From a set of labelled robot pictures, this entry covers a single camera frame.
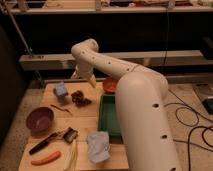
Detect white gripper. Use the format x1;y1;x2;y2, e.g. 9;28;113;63
73;61;96;88

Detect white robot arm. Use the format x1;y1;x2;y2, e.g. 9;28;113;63
71;39;182;171

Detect red bowl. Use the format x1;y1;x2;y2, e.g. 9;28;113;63
102;77;118;93

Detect purple bowl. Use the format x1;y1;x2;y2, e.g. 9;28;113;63
26;107;54;133

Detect green plastic tray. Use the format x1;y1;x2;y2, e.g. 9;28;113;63
98;94;121;136

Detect light blue crumpled cloth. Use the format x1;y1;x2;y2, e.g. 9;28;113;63
86;131;110;164

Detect orange carrot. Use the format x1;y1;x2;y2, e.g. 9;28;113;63
31;151;61;166

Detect upper wooden shelf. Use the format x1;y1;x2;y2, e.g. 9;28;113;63
0;0;213;14

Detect blue box on floor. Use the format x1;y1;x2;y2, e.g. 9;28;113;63
202;98;213;114

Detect wooden beam rail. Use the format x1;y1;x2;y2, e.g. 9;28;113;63
19;50;213;71

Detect black handled peeler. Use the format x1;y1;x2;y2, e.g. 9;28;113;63
28;131;64;156

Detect black floor cables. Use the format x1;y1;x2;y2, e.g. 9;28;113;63
164;87;213;171

